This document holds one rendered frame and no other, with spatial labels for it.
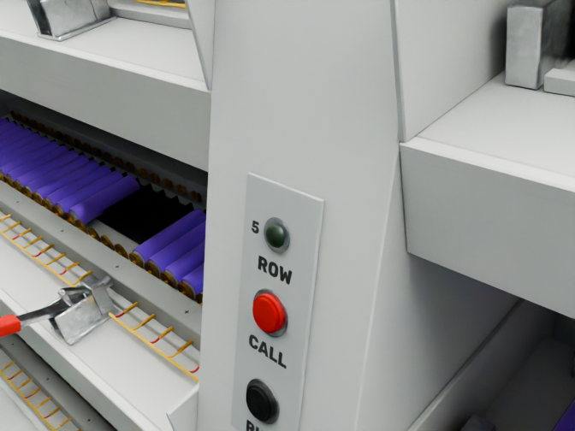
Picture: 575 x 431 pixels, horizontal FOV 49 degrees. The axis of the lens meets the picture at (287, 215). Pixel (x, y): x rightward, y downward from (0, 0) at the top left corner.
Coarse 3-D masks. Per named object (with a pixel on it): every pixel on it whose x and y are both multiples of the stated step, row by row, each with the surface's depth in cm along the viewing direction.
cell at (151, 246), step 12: (192, 216) 50; (204, 216) 50; (168, 228) 49; (180, 228) 49; (192, 228) 49; (156, 240) 48; (168, 240) 48; (144, 252) 47; (156, 252) 47; (144, 264) 47
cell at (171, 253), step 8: (200, 224) 49; (192, 232) 48; (200, 232) 48; (176, 240) 47; (184, 240) 47; (192, 240) 47; (200, 240) 47; (168, 248) 46; (176, 248) 46; (184, 248) 47; (192, 248) 47; (152, 256) 46; (160, 256) 46; (168, 256) 46; (176, 256) 46; (152, 264) 46; (160, 264) 46; (168, 264) 46; (160, 272) 46
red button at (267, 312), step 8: (264, 296) 25; (256, 304) 26; (264, 304) 25; (272, 304) 25; (256, 312) 26; (264, 312) 25; (272, 312) 25; (280, 312) 25; (256, 320) 26; (264, 320) 25; (272, 320) 25; (280, 320) 25; (264, 328) 25; (272, 328) 25; (280, 328) 25
